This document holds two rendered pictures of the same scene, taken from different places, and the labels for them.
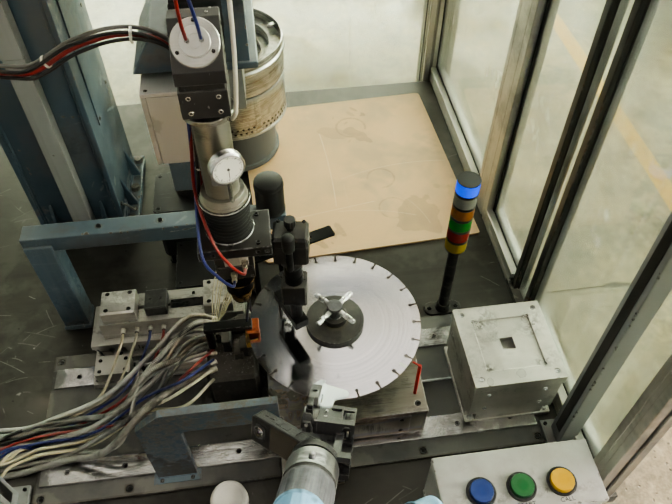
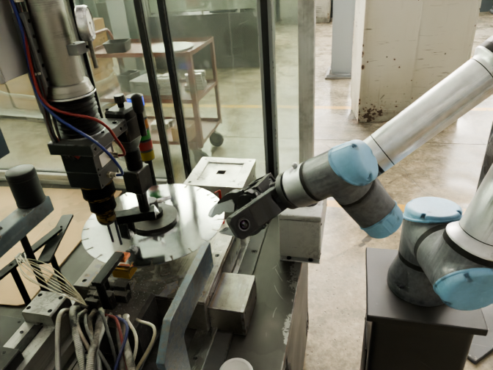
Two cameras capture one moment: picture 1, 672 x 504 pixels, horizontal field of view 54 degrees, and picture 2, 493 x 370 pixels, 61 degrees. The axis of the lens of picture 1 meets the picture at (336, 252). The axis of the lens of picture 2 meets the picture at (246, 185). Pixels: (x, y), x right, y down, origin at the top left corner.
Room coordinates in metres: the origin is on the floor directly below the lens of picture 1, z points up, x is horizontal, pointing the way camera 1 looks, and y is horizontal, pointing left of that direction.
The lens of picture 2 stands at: (0.19, 0.67, 1.49)
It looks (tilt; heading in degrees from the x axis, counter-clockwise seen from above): 30 degrees down; 293
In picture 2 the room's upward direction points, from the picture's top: 5 degrees counter-clockwise
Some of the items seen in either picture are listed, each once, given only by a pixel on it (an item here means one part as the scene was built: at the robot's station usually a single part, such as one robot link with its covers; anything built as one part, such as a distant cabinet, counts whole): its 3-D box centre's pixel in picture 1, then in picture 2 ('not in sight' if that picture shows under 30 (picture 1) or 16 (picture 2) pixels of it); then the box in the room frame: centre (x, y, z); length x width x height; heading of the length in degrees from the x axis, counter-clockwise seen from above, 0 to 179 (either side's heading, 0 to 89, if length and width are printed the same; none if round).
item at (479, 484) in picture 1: (481, 492); not in sight; (0.41, -0.24, 0.90); 0.04 x 0.04 x 0.02
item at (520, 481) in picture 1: (521, 486); not in sight; (0.41, -0.31, 0.90); 0.04 x 0.04 x 0.02
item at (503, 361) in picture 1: (500, 362); (223, 192); (0.70, -0.34, 0.82); 0.18 x 0.18 x 0.15; 8
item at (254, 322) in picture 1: (232, 334); (113, 277); (0.69, 0.20, 0.95); 0.10 x 0.03 x 0.07; 98
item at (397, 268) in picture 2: not in sight; (422, 267); (0.11, -0.18, 0.80); 0.15 x 0.15 x 0.10
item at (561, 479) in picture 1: (561, 481); not in sight; (0.42, -0.38, 0.90); 0.04 x 0.04 x 0.02
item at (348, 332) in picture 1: (334, 317); (153, 214); (0.71, 0.00, 0.96); 0.11 x 0.11 x 0.03
